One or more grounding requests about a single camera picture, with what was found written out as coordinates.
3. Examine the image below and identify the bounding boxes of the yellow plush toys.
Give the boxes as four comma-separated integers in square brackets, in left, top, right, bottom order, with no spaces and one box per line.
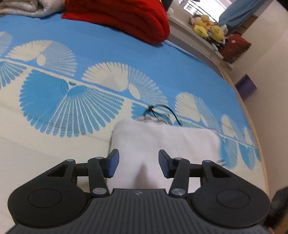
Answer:
[190,15,226,44]

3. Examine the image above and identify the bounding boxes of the purple box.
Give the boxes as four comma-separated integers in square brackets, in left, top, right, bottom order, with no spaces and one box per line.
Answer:
[235,74,257,101]

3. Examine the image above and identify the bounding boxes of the white folded quilt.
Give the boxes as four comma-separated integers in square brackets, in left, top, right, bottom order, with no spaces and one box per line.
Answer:
[1,0,65,17]

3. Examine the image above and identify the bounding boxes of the white headboard shelf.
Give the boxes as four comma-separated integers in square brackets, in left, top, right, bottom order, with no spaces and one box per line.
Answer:
[168,16,229,78]

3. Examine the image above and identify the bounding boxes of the dark red patterned cushion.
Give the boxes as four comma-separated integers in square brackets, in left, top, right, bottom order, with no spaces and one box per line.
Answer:
[220,34,251,64]

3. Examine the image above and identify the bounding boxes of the blue white patterned bedsheet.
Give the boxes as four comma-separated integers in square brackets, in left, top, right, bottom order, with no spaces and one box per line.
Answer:
[1,14,267,233]

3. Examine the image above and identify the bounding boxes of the black white striped garment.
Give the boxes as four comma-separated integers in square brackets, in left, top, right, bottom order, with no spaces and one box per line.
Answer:
[107,116,221,190]

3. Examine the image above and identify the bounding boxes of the blue curtain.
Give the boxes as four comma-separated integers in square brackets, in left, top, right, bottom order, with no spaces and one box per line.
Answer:
[217,0,265,30]

